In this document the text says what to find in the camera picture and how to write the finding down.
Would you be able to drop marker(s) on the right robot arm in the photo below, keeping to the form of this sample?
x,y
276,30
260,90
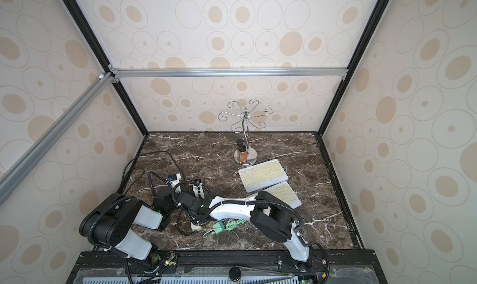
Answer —
x,y
275,219

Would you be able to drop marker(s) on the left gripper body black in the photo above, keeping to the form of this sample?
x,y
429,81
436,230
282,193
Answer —
x,y
172,207

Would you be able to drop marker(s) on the aluminium frame bar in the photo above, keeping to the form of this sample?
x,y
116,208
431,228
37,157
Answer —
x,y
20,170
231,72

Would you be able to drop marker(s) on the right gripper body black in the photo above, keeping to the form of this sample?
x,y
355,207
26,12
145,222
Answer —
x,y
190,201

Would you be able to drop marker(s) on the white keyboard yellow keys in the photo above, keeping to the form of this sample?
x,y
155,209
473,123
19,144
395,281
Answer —
x,y
285,193
262,176

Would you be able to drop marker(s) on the beige power strip red sockets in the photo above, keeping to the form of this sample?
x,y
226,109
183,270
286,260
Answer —
x,y
195,228

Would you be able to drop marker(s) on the orange spice bottle black cap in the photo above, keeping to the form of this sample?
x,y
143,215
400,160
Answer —
x,y
242,154

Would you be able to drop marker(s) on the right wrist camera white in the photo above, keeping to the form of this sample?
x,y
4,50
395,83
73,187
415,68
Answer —
x,y
198,188

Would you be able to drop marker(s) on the green USB charger adapter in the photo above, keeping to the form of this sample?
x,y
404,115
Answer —
x,y
218,227

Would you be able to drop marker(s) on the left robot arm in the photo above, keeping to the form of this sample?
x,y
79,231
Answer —
x,y
108,226

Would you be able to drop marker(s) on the back aluminium frame bar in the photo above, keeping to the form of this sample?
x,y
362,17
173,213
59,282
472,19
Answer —
x,y
231,72

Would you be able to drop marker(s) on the chrome hook stand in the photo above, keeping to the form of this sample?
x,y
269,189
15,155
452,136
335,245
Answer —
x,y
242,126

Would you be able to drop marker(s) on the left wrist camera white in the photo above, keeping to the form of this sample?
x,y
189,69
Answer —
x,y
173,179

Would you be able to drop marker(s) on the black round knob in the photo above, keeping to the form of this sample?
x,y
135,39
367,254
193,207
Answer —
x,y
235,274

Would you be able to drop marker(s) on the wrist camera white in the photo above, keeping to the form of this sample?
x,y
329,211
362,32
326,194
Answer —
x,y
198,188
173,179

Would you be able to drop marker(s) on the left aluminium frame bar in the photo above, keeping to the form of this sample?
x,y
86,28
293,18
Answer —
x,y
20,170

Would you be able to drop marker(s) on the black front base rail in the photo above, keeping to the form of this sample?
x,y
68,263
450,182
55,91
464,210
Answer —
x,y
212,267

